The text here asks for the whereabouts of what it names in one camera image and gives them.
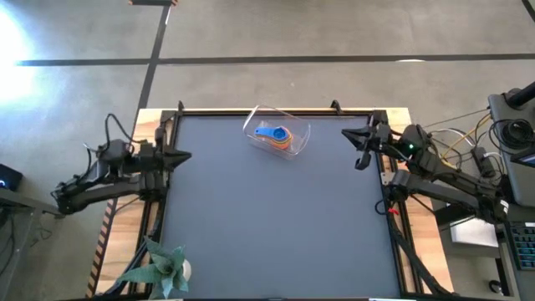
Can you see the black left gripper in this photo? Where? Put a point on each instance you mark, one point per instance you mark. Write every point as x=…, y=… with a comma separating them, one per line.
x=152, y=159

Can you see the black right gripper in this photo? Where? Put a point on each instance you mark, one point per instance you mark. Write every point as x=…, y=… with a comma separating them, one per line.
x=380, y=136

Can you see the clear plastic basket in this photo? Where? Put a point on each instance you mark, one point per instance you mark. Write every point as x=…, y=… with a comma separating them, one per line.
x=301, y=138

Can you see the orange measuring cup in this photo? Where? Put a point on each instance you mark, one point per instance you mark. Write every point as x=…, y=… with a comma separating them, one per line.
x=284, y=146

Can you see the blue measuring cup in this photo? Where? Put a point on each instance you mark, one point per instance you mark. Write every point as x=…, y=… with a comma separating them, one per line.
x=278, y=134

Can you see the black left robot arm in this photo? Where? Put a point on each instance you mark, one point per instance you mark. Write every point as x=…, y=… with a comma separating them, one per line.
x=92, y=192

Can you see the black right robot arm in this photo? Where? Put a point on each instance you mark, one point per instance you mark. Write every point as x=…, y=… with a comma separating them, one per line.
x=439, y=171

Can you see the yellow black hazard tape strip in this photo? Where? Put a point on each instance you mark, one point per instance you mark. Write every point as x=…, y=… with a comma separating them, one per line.
x=102, y=242

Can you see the green artificial plant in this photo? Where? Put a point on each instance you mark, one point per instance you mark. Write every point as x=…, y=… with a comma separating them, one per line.
x=165, y=269

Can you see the white plant pot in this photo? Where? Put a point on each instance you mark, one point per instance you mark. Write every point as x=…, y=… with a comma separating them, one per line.
x=187, y=269

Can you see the black diagonal beam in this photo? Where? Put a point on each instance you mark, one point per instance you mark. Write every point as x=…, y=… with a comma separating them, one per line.
x=449, y=213

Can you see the clear plastic dish rack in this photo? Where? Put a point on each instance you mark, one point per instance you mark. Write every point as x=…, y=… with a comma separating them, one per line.
x=271, y=230

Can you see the black power adapter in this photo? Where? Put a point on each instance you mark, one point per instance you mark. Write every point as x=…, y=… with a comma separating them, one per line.
x=482, y=161

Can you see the white paper sheet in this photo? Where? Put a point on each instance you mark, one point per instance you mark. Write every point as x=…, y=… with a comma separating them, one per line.
x=472, y=234

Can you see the grey metal stand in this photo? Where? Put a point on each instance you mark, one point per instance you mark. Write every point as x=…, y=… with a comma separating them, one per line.
x=25, y=205

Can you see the dark screen device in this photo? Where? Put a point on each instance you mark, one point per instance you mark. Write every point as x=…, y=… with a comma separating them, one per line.
x=527, y=159

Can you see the black pole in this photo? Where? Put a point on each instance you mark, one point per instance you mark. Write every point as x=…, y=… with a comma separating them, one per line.
x=524, y=95

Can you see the black box device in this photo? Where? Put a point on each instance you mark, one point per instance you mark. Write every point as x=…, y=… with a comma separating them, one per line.
x=8, y=177

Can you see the black backlit keyboard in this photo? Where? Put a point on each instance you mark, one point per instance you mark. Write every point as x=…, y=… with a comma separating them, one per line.
x=524, y=246

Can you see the black caster wheel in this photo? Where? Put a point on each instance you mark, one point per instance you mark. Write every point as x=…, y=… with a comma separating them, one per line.
x=496, y=287

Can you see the black metal table frame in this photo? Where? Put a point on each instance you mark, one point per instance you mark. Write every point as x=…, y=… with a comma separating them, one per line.
x=175, y=121

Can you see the black frame clamp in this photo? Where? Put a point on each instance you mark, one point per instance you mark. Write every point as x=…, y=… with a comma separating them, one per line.
x=336, y=106
x=180, y=106

